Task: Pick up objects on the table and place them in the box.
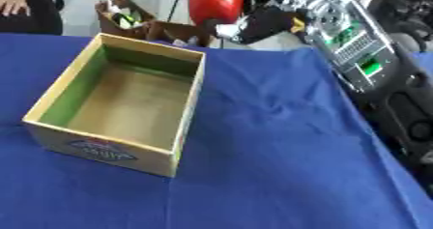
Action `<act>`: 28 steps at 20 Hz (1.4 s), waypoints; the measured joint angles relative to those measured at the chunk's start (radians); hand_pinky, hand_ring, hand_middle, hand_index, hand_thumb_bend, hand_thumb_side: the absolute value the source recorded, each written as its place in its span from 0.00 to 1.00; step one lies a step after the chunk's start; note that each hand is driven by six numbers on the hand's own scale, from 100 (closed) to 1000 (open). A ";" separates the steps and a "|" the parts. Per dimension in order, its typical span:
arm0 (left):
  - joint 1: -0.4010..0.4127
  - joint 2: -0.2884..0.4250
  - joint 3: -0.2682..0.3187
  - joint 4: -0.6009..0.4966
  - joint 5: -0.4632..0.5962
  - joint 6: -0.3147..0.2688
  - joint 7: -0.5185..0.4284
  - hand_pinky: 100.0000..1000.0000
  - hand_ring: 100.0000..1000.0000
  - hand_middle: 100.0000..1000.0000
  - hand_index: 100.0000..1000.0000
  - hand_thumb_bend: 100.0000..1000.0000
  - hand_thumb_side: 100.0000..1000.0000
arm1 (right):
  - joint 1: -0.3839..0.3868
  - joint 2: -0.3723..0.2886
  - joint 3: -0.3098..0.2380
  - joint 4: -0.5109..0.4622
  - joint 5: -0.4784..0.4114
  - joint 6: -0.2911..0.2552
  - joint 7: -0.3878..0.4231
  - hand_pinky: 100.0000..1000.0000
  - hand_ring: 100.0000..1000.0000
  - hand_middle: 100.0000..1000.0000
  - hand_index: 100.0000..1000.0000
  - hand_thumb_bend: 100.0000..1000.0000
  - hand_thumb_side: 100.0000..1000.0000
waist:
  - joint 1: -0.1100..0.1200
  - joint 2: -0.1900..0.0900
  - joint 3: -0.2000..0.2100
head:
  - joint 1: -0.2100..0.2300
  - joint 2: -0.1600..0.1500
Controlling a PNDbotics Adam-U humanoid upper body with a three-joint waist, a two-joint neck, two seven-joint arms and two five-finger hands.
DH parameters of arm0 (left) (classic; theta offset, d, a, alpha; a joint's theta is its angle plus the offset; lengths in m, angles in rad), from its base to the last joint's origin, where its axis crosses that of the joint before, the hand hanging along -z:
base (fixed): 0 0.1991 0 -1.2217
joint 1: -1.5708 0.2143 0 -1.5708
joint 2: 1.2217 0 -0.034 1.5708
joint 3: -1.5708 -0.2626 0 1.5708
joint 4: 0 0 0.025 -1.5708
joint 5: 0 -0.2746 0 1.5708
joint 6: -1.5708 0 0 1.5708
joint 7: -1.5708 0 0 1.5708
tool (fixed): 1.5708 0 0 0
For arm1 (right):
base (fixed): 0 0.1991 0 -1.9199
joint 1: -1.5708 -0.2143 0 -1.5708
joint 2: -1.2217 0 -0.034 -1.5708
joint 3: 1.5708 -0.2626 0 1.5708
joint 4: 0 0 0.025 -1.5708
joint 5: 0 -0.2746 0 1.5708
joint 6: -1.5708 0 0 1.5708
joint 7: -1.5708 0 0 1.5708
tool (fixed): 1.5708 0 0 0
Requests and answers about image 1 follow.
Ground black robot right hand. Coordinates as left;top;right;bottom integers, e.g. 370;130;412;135
204;4;311;45

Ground tan cardboard box green inside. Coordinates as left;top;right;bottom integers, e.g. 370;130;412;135
20;32;209;179

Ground black chair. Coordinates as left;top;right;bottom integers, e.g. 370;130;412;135
372;0;433;53

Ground person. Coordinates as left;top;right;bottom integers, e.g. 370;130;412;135
0;0;67;36

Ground black cable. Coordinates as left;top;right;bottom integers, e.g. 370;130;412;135
165;0;189;23

